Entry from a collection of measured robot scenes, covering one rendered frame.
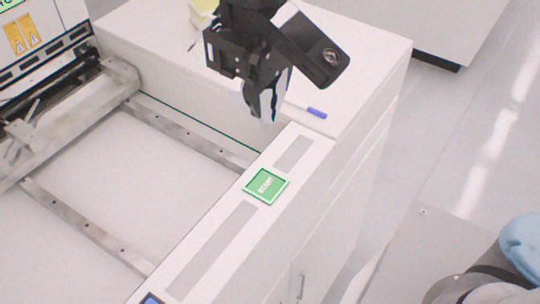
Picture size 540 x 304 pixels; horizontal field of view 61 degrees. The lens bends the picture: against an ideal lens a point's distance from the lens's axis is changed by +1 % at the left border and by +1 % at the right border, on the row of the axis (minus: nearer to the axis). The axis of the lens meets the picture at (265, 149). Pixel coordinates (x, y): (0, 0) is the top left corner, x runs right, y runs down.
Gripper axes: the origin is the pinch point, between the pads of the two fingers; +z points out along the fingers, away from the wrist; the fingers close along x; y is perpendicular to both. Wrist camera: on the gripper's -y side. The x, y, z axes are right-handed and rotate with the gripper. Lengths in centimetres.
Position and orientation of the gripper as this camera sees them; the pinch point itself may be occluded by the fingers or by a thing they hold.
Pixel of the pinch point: (270, 123)
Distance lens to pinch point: 61.4
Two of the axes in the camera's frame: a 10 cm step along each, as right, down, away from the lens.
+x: -5.7, 6.2, -5.5
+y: -8.2, -4.2, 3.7
